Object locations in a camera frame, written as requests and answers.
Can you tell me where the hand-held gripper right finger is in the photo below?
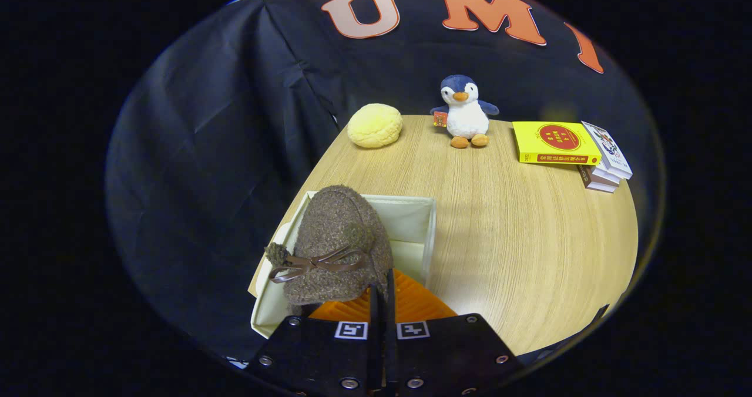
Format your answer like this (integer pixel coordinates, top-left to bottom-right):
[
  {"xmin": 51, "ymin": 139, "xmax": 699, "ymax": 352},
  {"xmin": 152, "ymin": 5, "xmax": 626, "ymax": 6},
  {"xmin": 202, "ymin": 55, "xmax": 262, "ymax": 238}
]
[{"xmin": 385, "ymin": 269, "xmax": 522, "ymax": 397}]

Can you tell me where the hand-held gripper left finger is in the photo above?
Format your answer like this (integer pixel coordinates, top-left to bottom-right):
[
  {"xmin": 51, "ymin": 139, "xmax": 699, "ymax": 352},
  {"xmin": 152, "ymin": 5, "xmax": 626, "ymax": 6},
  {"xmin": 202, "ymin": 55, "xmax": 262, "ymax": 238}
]
[{"xmin": 246, "ymin": 285, "xmax": 381, "ymax": 397}]

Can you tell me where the cream fabric storage box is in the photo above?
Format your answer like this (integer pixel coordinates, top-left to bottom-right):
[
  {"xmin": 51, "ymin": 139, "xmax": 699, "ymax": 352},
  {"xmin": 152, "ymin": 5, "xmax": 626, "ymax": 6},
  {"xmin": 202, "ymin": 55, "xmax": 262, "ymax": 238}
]
[{"xmin": 248, "ymin": 190, "xmax": 438, "ymax": 339}]

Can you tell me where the brown fuzzy shoe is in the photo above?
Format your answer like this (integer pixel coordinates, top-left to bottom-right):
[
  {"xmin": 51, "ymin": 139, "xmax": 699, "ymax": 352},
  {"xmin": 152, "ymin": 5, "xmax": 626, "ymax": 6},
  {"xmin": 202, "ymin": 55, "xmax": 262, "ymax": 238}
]
[{"xmin": 264, "ymin": 185, "xmax": 394, "ymax": 307}]

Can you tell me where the yellow bun plush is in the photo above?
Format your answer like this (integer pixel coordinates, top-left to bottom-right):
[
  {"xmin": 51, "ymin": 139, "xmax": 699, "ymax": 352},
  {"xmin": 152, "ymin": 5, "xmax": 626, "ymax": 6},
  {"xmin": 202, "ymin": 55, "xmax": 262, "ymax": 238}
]
[{"xmin": 347, "ymin": 103, "xmax": 404, "ymax": 149}]

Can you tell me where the penguin plush toy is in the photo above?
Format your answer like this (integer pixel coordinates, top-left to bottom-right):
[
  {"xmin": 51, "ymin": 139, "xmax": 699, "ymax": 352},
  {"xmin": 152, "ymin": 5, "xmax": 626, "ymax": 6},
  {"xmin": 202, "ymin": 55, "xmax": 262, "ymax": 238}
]
[{"xmin": 429, "ymin": 74, "xmax": 500, "ymax": 149}]

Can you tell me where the yellow book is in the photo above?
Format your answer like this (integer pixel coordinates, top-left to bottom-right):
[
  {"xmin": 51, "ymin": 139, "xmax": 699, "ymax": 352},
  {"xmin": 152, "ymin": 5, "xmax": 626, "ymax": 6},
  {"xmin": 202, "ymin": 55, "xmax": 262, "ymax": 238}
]
[{"xmin": 512, "ymin": 120, "xmax": 603, "ymax": 166}]

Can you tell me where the white book brown spine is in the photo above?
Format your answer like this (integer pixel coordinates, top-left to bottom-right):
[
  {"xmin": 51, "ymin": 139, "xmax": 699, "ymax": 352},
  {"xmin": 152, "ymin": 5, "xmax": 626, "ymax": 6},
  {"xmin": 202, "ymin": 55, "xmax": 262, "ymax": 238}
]
[{"xmin": 578, "ymin": 164, "xmax": 621, "ymax": 194}]

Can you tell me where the white illustrated book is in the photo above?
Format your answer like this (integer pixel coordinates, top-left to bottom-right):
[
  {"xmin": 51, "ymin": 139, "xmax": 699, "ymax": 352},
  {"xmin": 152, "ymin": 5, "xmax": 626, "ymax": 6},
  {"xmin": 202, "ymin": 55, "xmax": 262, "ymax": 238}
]
[{"xmin": 580, "ymin": 120, "xmax": 633, "ymax": 180}]

